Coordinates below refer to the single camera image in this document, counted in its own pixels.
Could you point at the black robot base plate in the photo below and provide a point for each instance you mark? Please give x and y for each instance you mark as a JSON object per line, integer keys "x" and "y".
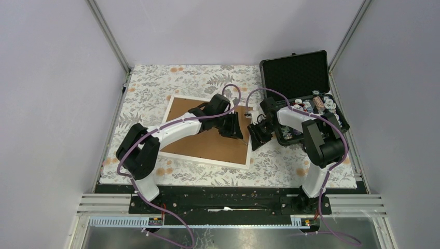
{"x": 196, "y": 205}

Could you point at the grey slotted cable duct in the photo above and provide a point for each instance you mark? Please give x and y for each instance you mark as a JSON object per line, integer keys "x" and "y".
{"x": 159, "y": 222}

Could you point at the aluminium front rail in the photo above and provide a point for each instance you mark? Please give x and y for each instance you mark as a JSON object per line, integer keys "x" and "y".
{"x": 333, "y": 206}

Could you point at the white picture frame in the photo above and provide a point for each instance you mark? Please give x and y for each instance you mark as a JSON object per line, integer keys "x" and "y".
{"x": 211, "y": 148}

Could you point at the floral patterned table mat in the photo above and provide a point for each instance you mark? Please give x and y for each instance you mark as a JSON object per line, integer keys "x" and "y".
{"x": 159, "y": 93}

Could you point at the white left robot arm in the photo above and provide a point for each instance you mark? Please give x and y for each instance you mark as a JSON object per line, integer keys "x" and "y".
{"x": 139, "y": 150}

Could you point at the brown poker chip stack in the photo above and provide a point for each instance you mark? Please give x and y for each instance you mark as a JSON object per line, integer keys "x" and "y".
{"x": 319, "y": 104}

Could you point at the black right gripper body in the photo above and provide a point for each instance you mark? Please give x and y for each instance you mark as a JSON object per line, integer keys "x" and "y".
{"x": 265, "y": 124}

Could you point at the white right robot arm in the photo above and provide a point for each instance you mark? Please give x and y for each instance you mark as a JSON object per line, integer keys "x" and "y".
{"x": 322, "y": 138}

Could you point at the black poker chip case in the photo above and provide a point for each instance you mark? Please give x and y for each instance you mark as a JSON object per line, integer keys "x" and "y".
{"x": 296, "y": 77}

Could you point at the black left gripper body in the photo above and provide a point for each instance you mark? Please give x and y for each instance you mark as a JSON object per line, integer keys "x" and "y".
{"x": 222, "y": 121}

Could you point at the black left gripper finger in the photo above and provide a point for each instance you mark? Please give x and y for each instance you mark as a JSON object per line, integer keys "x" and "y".
{"x": 238, "y": 132}
{"x": 228, "y": 126}

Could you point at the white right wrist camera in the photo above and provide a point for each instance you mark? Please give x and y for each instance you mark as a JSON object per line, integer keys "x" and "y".
{"x": 254, "y": 116}

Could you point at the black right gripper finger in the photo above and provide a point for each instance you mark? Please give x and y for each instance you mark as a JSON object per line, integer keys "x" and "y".
{"x": 255, "y": 133}
{"x": 266, "y": 135}

